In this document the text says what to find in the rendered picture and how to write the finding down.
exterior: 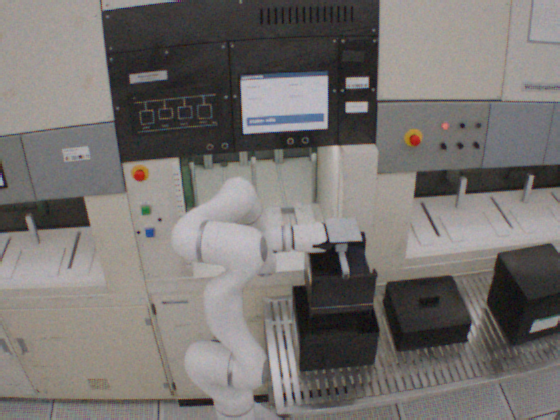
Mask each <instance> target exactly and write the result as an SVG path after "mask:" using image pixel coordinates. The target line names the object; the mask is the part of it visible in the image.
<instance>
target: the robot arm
mask: <svg viewBox="0 0 560 420"><path fill-rule="evenodd" d="M233 223H235V224H233ZM326 231H327V228H326V224H324V223H323V222H321V223H308V224H301V225H296V226H291V228H289V225H279V226H269V225H268V219H267V215H266V213H265V210H264V208H263V206H262V204H261V201H260V198H259V196H258V194H257V192H256V190H255V188H254V186H253V185H252V184H251V183H250V182H249V181H247V180H245V179H243V178H240V176H236V177H234V178H231V179H229V180H227V181H226V182H225V183H224V185H223V186H221V187H220V189H219V191H218V192H217V194H216V195H215V196H214V197H213V199H211V200H210V201H209V202H207V203H205V204H203V205H201V206H199V207H197V208H195V209H193V210H191V211H189V212H188V213H186V214H185V215H184V216H183V217H181V218H180V219H179V220H178V222H177V223H176V224H175V226H174V228H173V230H172V232H171V239H170V241H171V246H172V249H173V250H174V252H175V253H176V254H177V255H178V256H180V257H181V258H184V259H187V261H191V262H197V263H205V264H214V265H221V266H223V267H225V269H226V270H225V271H223V272H222V273H220V274H218V275H217V276H215V277H214V278H213V279H211V280H210V281H209V282H208V284H207V285H206V287H205V290H204V293H203V306H204V313H205V315H206V321H207V324H208V327H209V329H210V331H211V332H212V334H213V335H214V336H215V338H216V339H218V340H219V341H221V342H222V343H220V342H214V341H199V342H194V343H192V344H191V345H190V346H189V347H188V349H187V351H185V353H186V354H185V358H184V368H185V371H186V372H187V374H188V376H189V377H190V379H191V380H192V382H193V383H195V384H196V385H197V386H198V387H199V388H200V389H201V390H202V391H203V392H204V393H205V394H207V395H209V396H210V397H212V398H213V400H214V406H215V411H216V417H217V419H216V420H263V418H262V417H259V416H258V415H257V414H256V412H255V401H254V399H253V393H252V389H256V388H258V387H260V386H263V384H264V383H265V382H266V380H267V378H268V374H269V362H268V358H267V355H266V354H265V352H264V350H263V349H262V347H261V345H260V344H259V342H258V341H257V339H256V338H255V336H253V335H252V334H251V333H250V331H249V329H248V327H247V324H246V321H245V316H244V299H243V294H244V287H245V285H246V284H247V283H248V282H249V281H250V280H251V279H252V278H254V277H255V276H256V275H257V276H260V277H269V276H272V275H273V274H274V273H275V272H276V269H277V258H276V253H281V252H290V251H292V249H293V250H295V251H296V252H307V253H317V252H325V251H329V250H330V249H331V248H332V247H333V246H336V244H341V243H349V241H348V242H330V241H328V239H329V236H326V235H328V232H326ZM325 241H326V242H325Z"/></svg>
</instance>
